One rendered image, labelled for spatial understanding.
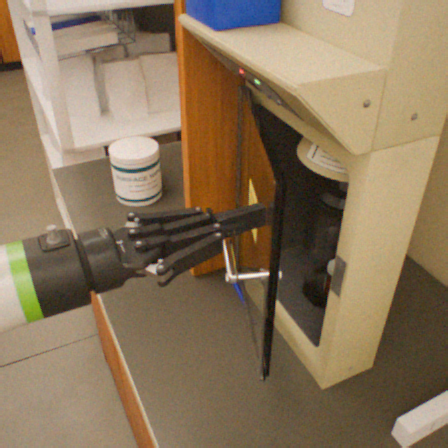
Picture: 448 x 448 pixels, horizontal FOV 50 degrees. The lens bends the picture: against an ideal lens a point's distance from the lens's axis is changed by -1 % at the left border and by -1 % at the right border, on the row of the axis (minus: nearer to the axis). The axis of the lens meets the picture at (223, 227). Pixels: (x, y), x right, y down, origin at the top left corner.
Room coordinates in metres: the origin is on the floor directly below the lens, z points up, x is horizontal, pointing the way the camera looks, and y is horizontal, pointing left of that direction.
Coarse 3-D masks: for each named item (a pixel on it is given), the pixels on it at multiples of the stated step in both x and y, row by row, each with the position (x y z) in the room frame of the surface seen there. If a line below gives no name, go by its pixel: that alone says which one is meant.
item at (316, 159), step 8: (304, 144) 0.67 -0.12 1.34; (312, 144) 0.65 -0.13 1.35; (304, 152) 0.66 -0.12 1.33; (312, 152) 0.64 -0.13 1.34; (320, 152) 0.63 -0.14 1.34; (304, 160) 0.65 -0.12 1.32; (312, 160) 0.63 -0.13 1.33; (320, 160) 0.62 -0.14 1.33; (328, 160) 0.62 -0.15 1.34; (336, 160) 0.61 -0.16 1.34; (312, 168) 0.63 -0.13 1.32; (320, 168) 0.62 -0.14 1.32; (328, 168) 0.61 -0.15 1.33; (336, 168) 0.60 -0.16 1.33; (344, 168) 0.60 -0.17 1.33; (328, 176) 0.60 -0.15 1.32; (336, 176) 0.60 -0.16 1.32; (344, 176) 0.60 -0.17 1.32
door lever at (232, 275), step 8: (224, 240) 0.60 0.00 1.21; (224, 248) 0.58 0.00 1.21; (232, 248) 0.58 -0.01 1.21; (224, 256) 0.56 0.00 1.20; (232, 256) 0.56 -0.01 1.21; (232, 264) 0.54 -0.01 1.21; (232, 272) 0.52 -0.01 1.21; (240, 272) 0.52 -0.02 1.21; (248, 272) 0.52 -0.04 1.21; (256, 272) 0.52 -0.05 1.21; (232, 280) 0.51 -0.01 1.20
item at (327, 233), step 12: (324, 180) 0.72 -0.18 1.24; (324, 204) 0.65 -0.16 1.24; (324, 216) 0.65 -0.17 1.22; (324, 228) 0.65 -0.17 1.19; (336, 228) 0.63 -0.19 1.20; (312, 240) 0.67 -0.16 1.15; (324, 240) 0.64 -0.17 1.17; (336, 240) 0.63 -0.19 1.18; (312, 252) 0.66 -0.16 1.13; (324, 252) 0.64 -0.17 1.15; (336, 252) 0.63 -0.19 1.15; (312, 264) 0.66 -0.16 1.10; (324, 264) 0.64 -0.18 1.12; (312, 276) 0.65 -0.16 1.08; (324, 276) 0.64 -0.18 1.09; (312, 288) 0.65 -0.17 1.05; (324, 288) 0.63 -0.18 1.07
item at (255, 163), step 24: (264, 144) 0.57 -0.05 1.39; (264, 168) 0.55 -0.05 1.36; (240, 192) 0.75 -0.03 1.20; (264, 192) 0.54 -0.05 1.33; (240, 240) 0.74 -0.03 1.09; (264, 240) 0.52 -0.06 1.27; (240, 264) 0.73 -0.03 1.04; (264, 264) 0.51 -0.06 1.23; (264, 288) 0.50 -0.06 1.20; (264, 312) 0.49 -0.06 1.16; (264, 336) 0.48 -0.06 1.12; (264, 360) 0.48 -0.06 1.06
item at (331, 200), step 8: (328, 184) 0.68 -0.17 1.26; (336, 184) 0.68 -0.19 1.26; (344, 184) 0.66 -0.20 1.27; (320, 192) 0.67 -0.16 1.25; (328, 192) 0.66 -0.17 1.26; (336, 192) 0.66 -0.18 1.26; (344, 192) 0.66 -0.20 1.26; (328, 200) 0.65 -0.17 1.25; (336, 200) 0.64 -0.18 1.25; (344, 200) 0.64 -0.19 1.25; (344, 208) 0.63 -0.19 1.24
